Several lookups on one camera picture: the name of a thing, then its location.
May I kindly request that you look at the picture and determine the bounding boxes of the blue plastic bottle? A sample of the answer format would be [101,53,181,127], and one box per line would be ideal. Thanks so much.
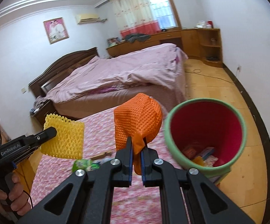
[99,157,113,164]

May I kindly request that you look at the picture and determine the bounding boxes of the framed wall picture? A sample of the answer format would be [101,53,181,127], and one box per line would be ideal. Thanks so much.
[43,17,69,44]

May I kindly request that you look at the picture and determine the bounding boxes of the wall air conditioner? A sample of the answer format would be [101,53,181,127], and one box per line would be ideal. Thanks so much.
[75,14,100,24]

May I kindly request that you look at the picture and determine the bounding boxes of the grey clothes on desk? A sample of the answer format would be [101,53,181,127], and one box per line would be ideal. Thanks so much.
[124,33,151,43]

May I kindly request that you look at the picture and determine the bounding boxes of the long wooden desk cabinet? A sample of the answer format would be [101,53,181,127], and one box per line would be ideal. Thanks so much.
[107,28,224,68]

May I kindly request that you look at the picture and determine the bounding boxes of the pink quilt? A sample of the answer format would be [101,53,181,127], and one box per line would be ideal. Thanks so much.
[46,43,188,104]

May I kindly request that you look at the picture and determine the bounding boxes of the wooden notched stick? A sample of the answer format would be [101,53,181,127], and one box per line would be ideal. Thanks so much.
[90,151,112,161]

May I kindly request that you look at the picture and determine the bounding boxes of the dark wooden nightstand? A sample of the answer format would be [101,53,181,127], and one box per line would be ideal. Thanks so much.
[30,100,58,126]

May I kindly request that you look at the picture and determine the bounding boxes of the orange foam fruit net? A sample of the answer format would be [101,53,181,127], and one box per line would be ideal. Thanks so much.
[114,93,163,175]

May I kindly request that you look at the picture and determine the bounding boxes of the floral window curtain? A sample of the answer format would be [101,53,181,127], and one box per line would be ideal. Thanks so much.
[111,0,161,38]

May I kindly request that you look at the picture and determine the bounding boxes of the green snack bag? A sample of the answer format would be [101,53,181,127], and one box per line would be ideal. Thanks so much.
[72,159,101,172]

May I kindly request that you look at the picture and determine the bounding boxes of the brown mattress bed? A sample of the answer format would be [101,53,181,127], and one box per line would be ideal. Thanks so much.
[53,85,186,119]

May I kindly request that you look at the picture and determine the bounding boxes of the yellow foam fruit net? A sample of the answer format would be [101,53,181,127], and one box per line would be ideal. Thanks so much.
[40,113,85,159]

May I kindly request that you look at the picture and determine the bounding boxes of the person's left hand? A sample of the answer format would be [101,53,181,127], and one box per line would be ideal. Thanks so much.
[0,173,32,219]

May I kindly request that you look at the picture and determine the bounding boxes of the dark wooden headboard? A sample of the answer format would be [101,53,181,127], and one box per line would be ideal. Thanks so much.
[29,47,98,97]

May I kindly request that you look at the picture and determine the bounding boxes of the red bin with green rim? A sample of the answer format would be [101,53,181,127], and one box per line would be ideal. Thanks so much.
[164,98,247,184]

